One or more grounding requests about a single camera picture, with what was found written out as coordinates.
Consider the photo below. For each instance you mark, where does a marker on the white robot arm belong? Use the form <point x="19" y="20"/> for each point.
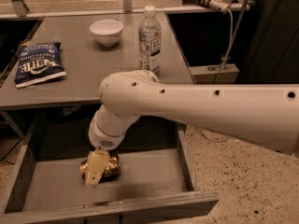
<point x="266" y="115"/>

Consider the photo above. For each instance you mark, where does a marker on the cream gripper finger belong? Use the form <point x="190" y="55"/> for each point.
<point x="96" y="164"/>

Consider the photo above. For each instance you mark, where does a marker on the thin metal pole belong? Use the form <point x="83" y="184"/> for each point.
<point x="224" y="59"/>

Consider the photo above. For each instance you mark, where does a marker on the white ceramic bowl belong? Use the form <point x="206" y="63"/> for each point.
<point x="107" y="32"/>

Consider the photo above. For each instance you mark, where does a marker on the blue Kettle chips bag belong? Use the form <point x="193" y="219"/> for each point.
<point x="39" y="63"/>

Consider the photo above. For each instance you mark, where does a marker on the grey counter cabinet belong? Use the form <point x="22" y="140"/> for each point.
<point x="86" y="63"/>

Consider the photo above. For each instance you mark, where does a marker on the open grey top drawer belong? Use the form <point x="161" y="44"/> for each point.
<point x="156" y="182"/>

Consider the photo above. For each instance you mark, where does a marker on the clear plastic water bottle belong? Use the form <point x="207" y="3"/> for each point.
<point x="149" y="41"/>

